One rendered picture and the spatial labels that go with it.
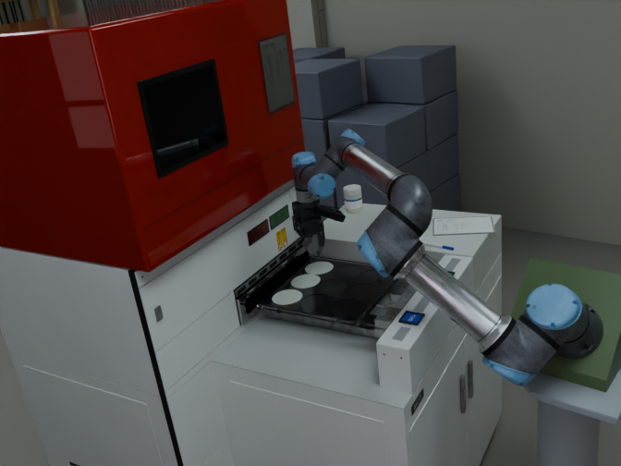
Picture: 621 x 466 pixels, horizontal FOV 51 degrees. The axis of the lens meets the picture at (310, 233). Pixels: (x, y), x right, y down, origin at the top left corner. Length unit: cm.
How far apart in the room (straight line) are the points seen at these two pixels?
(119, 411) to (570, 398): 128
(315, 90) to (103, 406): 236
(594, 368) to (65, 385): 156
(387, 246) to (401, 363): 32
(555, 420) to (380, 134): 218
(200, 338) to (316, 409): 40
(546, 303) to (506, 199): 306
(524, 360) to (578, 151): 288
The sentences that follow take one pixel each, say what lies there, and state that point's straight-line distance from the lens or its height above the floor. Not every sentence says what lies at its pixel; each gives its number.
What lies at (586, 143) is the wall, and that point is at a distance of 436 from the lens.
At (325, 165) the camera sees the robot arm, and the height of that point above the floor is 133.
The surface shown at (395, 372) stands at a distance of 175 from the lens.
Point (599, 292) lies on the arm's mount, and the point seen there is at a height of 101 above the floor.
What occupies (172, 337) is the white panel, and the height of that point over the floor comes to 98.
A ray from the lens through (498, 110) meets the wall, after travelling 450.
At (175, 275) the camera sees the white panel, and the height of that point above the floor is 114.
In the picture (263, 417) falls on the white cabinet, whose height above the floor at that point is 66.
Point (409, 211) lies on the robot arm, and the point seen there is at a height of 131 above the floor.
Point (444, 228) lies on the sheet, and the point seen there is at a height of 97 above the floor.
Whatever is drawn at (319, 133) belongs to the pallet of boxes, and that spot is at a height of 92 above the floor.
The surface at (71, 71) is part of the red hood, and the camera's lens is 161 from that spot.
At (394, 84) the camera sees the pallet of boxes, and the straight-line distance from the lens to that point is 410.
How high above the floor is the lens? 190
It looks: 23 degrees down
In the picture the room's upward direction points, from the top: 7 degrees counter-clockwise
